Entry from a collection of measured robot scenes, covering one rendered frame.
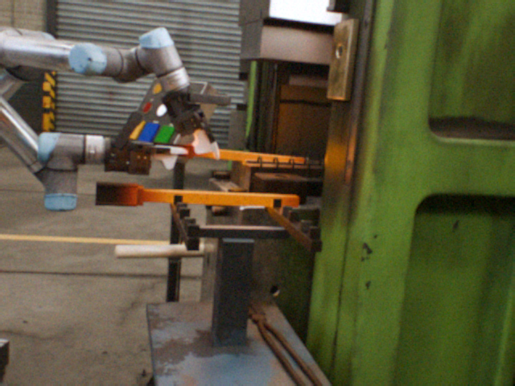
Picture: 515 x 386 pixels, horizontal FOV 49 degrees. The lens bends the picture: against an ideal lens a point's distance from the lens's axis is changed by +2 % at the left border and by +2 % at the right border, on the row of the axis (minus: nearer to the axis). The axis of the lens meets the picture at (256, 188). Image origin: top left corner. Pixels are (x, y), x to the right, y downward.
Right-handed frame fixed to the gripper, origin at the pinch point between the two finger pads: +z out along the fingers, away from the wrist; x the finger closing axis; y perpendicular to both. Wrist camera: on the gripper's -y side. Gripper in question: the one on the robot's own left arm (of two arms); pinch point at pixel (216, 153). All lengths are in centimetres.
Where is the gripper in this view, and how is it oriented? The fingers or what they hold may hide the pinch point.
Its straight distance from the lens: 153.1
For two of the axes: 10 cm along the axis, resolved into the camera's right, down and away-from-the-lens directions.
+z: 3.9, 8.7, 3.0
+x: 2.8, 1.9, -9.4
